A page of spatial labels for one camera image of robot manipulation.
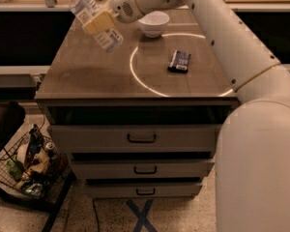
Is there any top drawer with handle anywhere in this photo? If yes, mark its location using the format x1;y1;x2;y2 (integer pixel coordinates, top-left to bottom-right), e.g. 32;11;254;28
48;125;220;153

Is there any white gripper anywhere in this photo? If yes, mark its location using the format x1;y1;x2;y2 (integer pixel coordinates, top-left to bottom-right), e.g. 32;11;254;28
82;0;144;35

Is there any grey drawer cabinet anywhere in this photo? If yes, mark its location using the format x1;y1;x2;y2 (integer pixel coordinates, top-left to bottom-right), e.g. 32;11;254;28
36;9;238;187

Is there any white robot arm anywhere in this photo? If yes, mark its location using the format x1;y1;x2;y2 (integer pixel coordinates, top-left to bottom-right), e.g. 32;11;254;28
84;0;290;232

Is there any bottom drawer with handle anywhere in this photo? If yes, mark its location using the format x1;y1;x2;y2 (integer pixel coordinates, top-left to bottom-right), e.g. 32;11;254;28
84;183;202;199

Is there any middle drawer with handle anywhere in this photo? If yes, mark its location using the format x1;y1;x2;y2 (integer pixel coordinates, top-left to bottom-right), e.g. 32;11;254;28
71;159;214;179

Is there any clear plastic water bottle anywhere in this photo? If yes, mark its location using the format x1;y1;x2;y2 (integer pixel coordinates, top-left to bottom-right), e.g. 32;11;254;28
69;0;123;52

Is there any dark snack bar packet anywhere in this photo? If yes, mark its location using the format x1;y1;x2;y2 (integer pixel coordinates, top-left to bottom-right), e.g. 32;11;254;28
167;50;190;73

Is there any green item in basket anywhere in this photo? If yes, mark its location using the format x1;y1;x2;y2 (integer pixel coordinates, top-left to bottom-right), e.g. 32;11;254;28
7;159;23;182

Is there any white ceramic bowl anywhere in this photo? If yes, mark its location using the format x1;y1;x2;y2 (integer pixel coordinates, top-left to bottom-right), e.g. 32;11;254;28
137;11;169;38

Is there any black cable on floor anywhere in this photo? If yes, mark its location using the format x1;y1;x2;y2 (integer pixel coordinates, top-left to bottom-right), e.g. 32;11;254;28
92;198;102;232

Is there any soda can in basket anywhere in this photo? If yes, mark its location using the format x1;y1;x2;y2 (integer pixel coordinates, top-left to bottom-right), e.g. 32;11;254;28
44;141;55;156

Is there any black wire basket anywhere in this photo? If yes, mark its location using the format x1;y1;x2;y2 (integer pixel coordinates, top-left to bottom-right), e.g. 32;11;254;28
0;132;67;199

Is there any drawer with handle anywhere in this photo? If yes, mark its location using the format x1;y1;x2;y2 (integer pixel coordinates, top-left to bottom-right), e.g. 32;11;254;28
71;159;214;179
84;183;202;199
48;125;220;153

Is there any blue tape cross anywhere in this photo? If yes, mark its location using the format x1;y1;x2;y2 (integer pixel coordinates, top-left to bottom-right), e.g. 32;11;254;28
127;199;158;232

